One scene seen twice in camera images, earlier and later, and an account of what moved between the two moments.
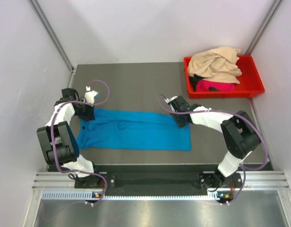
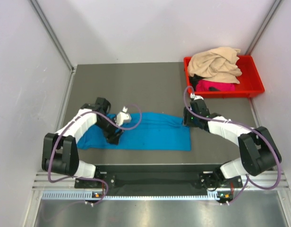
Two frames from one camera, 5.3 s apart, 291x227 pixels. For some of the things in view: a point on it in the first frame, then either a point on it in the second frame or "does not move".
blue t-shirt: (115, 129) does not move
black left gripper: (90, 116) -> (112, 137)
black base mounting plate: (159, 180) does not move
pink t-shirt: (204, 85) does not move
